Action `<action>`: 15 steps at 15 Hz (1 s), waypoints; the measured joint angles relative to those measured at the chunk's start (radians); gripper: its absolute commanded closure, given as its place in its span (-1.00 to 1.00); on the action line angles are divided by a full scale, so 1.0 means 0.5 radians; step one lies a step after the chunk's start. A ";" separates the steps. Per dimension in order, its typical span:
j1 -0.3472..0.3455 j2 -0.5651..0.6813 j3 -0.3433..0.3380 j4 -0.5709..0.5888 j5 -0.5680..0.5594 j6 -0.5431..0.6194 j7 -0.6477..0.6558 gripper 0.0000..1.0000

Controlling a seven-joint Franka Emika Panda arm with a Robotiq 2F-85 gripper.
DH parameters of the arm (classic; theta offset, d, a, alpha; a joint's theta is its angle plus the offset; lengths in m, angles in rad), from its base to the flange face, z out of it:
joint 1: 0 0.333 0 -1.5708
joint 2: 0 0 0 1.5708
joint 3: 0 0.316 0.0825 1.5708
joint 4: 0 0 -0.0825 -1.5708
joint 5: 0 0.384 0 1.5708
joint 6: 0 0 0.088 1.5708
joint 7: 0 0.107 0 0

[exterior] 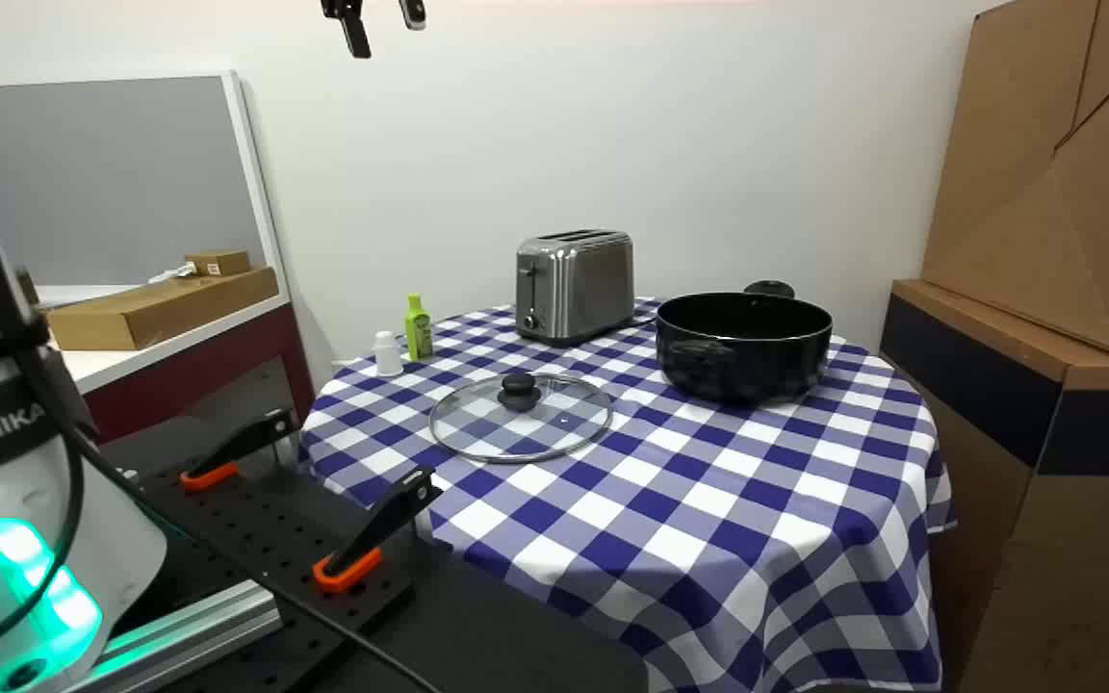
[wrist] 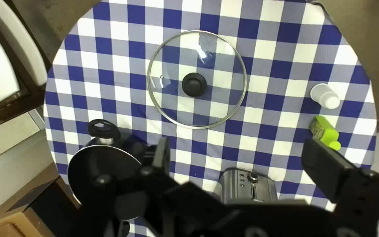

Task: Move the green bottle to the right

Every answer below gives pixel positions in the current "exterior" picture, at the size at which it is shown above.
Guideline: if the black orange clamp far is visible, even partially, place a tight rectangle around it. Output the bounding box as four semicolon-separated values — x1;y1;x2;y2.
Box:
176;409;298;498

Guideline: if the black orange clamp near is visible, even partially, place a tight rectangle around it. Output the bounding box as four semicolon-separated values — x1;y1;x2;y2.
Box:
312;471;439;598

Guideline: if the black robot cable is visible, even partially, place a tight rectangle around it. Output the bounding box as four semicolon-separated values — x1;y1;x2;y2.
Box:
0;0;443;693

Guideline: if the white side table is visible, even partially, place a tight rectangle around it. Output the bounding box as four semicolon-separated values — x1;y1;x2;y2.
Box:
62;297;312;439

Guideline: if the green plastic bottle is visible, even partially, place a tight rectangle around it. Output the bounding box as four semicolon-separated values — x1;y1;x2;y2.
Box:
406;294;436;362

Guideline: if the grey partition panel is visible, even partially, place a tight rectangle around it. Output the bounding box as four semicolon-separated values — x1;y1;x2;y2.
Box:
0;72;283;287

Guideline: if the small white bottle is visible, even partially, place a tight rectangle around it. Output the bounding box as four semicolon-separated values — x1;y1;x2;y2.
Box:
374;330;406;376

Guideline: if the glass pot lid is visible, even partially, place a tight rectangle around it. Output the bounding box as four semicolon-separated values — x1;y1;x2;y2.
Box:
427;371;611;466

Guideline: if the stainless steel toaster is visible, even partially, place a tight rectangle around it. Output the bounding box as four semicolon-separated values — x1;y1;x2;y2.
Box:
513;228;635;342

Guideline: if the black cooking pot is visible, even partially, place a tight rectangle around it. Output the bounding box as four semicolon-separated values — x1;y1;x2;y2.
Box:
654;281;832;405

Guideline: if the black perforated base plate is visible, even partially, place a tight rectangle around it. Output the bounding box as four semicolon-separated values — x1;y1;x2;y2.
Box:
142;466;430;693

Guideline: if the blue white checkered tablecloth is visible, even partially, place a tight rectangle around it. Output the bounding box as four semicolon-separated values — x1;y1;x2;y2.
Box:
303;307;950;693

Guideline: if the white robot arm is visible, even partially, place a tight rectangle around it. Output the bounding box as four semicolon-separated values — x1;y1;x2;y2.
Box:
0;249;169;693

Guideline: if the black orange clamp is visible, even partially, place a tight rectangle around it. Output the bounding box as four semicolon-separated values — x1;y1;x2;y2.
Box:
312;471;439;598
176;409;298;498

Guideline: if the large brown cardboard box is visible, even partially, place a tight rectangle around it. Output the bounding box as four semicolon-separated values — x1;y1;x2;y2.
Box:
926;0;1109;352

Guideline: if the flat cardboard box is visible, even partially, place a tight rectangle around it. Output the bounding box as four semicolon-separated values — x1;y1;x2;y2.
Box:
45;249;278;352

